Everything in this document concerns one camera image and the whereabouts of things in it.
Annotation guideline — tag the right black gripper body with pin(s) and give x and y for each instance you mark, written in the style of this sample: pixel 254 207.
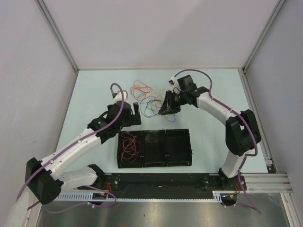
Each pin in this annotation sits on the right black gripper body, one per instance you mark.
pixel 174 100

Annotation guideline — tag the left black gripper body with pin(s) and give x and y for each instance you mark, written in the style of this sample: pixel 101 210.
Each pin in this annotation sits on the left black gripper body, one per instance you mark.
pixel 130 120

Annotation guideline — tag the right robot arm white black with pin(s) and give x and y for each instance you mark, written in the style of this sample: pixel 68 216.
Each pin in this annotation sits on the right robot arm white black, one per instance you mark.
pixel 241 129

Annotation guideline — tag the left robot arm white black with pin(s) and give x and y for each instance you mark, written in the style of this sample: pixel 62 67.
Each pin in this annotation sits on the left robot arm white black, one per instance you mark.
pixel 98 131

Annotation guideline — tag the black three-compartment tray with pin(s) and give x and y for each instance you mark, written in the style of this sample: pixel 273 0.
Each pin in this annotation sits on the black three-compartment tray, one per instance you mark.
pixel 154 148

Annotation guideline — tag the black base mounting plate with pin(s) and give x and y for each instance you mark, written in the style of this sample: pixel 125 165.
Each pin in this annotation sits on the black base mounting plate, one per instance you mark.
pixel 167 186

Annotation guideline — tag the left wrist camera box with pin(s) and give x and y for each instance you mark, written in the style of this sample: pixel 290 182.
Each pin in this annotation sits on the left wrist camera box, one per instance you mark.
pixel 121 95

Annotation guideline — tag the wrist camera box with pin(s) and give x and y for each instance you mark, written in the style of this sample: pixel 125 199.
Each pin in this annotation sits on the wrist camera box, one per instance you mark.
pixel 121 95
pixel 173 81

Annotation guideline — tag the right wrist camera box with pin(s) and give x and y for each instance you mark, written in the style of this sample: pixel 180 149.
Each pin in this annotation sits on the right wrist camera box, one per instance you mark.
pixel 173 81

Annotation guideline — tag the aluminium side rail right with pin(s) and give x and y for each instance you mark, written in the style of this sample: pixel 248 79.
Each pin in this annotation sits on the aluminium side rail right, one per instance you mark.
pixel 264 143

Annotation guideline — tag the grey slotted cable duct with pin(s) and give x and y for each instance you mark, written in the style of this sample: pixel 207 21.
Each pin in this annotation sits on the grey slotted cable duct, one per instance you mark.
pixel 101 197

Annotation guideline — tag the aluminium corner post left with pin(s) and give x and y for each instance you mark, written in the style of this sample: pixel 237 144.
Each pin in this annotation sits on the aluminium corner post left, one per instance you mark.
pixel 57 34

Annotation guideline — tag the aluminium corner post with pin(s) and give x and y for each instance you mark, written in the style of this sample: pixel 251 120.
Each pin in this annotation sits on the aluminium corner post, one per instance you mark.
pixel 265 31
pixel 57 34

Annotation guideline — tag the aluminium frame rail front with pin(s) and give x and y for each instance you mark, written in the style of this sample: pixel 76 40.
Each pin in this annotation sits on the aluminium frame rail front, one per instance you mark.
pixel 265 182

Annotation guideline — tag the aluminium corner post right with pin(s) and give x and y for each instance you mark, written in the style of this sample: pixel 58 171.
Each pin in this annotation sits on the aluminium corner post right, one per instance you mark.
pixel 265 31

